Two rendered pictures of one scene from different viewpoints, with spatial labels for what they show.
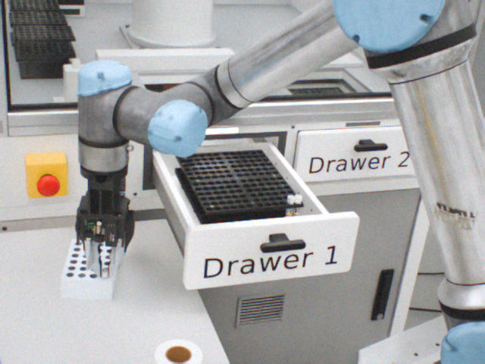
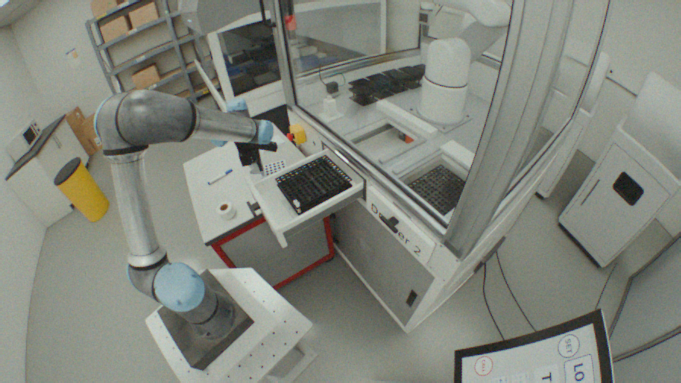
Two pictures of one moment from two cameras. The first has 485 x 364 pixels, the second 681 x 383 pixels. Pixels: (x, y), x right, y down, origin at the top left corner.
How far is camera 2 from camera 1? 1.35 m
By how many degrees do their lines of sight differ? 63
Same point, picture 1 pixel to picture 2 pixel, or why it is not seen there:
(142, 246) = not seen: hidden behind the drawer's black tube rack
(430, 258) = (544, 321)
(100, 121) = not seen: hidden behind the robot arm
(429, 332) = (272, 297)
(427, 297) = (513, 330)
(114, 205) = (242, 151)
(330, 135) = (379, 199)
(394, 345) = (258, 282)
